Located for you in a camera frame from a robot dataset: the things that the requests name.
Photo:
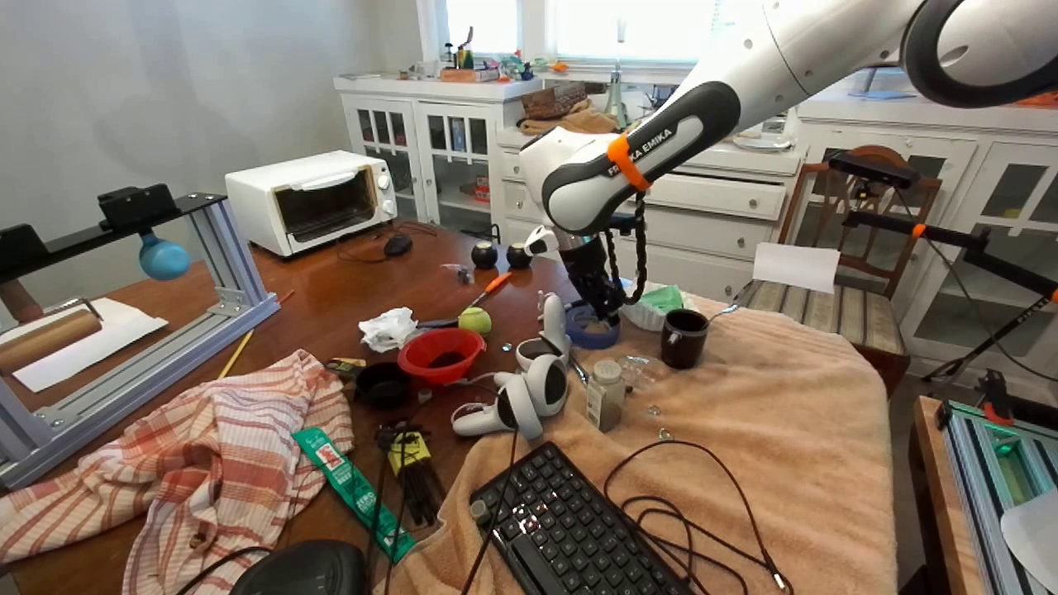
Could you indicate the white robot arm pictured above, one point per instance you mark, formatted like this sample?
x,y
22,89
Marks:
x,y
785,51

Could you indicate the beige towel table cover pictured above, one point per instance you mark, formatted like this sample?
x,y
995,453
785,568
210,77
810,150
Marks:
x,y
775,444

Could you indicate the black hex key set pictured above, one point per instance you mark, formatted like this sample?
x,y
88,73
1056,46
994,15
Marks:
x,y
410,464

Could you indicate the yellow green tennis ball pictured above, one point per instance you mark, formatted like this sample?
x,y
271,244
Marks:
x,y
473,319

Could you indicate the black computer mouse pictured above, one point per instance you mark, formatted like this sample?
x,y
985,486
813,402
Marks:
x,y
317,568

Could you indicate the white cabinet sideboard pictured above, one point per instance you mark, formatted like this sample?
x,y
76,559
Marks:
x,y
455,161

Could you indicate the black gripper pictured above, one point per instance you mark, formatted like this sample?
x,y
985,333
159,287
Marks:
x,y
581,260

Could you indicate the green flat package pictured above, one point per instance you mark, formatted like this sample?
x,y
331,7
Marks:
x,y
359,494

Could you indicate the white toaster oven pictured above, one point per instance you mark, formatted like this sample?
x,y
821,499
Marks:
x,y
304,202

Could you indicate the aluminium frame camera stand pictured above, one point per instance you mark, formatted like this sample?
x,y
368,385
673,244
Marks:
x,y
94,327

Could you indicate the crumpled white paper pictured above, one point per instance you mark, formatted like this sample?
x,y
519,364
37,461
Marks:
x,y
389,333

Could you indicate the wooden dining table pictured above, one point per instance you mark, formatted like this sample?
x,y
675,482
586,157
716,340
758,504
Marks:
x,y
322,300

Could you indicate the red striped cloth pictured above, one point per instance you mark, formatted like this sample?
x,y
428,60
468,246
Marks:
x,y
211,470

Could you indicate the small clear shot glass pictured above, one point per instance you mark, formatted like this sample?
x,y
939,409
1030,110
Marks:
x,y
634,373

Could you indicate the dark wooden chair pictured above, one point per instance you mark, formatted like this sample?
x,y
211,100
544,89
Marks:
x,y
867,179

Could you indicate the black mug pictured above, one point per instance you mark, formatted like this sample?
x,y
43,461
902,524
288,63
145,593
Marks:
x,y
683,340

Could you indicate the blue light bulb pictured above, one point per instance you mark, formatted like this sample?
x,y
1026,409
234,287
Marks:
x,y
164,260

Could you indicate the orange handled screwdriver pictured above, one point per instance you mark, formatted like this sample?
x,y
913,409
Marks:
x,y
490,289

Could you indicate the glass spice shaker white lid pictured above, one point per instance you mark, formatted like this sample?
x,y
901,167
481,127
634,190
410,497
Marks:
x,y
606,396

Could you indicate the black computer keyboard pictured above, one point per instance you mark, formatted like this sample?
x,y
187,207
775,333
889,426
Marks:
x,y
564,538

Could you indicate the white vr controller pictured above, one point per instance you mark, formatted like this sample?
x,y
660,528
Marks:
x,y
548,340
523,402

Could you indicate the red plastic bowl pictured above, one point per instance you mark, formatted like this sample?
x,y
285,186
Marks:
x,y
440,355

